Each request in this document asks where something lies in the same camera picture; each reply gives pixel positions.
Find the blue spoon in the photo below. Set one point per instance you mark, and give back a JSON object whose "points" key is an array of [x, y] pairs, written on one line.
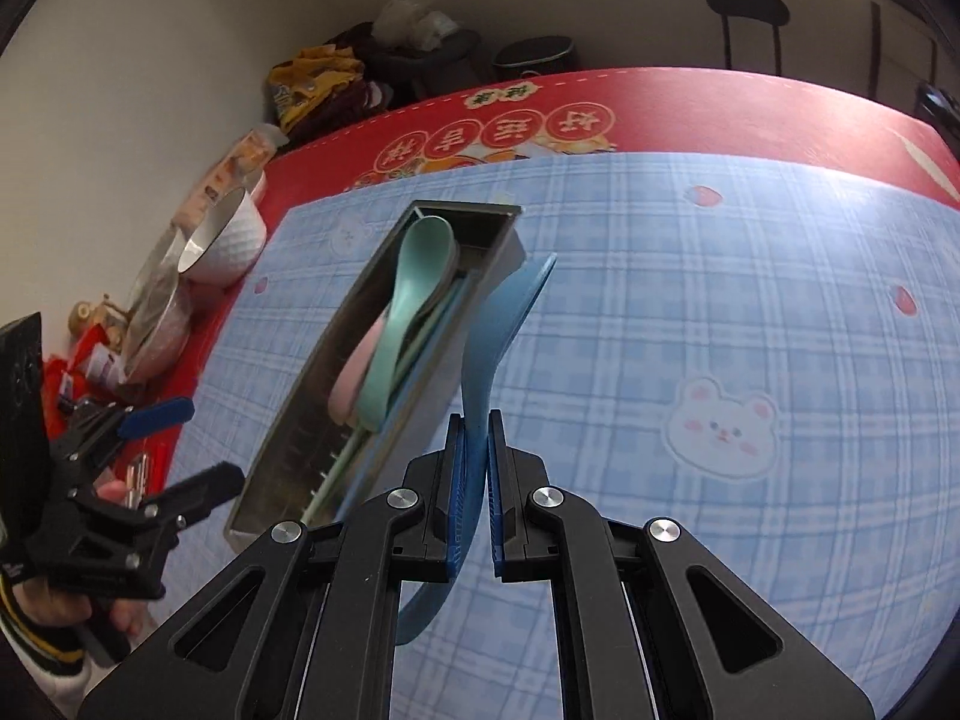
{"points": [[510, 315]]}

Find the black round stool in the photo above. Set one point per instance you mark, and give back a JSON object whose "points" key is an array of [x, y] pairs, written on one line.
{"points": [[746, 0]]}

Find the blue plaid table mat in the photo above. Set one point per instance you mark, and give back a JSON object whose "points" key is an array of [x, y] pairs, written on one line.
{"points": [[675, 277]]}

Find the metal utensil tray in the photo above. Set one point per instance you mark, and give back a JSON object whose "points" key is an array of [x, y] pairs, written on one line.
{"points": [[420, 420]]}

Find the person's left hand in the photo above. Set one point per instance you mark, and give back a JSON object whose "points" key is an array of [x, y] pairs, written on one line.
{"points": [[52, 607]]}

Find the black trash bin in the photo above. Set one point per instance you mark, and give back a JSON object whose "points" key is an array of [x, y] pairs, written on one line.
{"points": [[536, 56]]}

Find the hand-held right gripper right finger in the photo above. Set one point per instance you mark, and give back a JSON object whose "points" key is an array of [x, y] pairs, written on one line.
{"points": [[495, 499]]}

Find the orange white snack packet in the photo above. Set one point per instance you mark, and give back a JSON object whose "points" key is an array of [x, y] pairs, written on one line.
{"points": [[232, 165]]}

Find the person's left forearm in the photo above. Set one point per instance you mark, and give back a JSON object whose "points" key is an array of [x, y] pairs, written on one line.
{"points": [[45, 660]]}

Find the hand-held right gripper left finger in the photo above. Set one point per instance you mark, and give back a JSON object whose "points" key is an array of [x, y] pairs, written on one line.
{"points": [[454, 499]]}

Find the green chopstick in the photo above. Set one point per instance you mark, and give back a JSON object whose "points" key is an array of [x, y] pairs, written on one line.
{"points": [[337, 474]]}

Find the glass bowl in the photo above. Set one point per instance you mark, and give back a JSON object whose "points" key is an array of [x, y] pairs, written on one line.
{"points": [[157, 337]]}

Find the clear plastic bag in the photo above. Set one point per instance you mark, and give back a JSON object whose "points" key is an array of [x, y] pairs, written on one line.
{"points": [[412, 19]]}

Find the blue chopstick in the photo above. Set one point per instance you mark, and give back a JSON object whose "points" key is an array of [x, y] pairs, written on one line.
{"points": [[431, 345]]}

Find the black device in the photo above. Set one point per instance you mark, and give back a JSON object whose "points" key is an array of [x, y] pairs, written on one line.
{"points": [[937, 112]]}

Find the pink spoon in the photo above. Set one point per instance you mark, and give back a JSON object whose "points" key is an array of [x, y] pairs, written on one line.
{"points": [[352, 382]]}

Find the white dimpled bowl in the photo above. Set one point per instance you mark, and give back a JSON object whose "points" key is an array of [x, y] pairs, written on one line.
{"points": [[232, 247]]}

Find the yellow snack bag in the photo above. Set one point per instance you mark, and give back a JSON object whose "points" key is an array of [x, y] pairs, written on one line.
{"points": [[315, 86]]}

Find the red printed tablecloth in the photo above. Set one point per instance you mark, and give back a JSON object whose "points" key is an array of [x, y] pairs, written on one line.
{"points": [[750, 112]]}

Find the small wooden figurine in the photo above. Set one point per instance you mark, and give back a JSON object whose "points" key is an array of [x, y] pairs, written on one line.
{"points": [[94, 315]]}

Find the green spoon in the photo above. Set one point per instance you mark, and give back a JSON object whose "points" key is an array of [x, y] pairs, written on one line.
{"points": [[427, 247]]}

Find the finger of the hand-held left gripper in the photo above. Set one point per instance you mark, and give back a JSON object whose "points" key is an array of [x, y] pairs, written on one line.
{"points": [[210, 487], [161, 416]]}

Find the dark wooden chair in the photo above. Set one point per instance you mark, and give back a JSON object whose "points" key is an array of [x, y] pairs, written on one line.
{"points": [[874, 45]]}

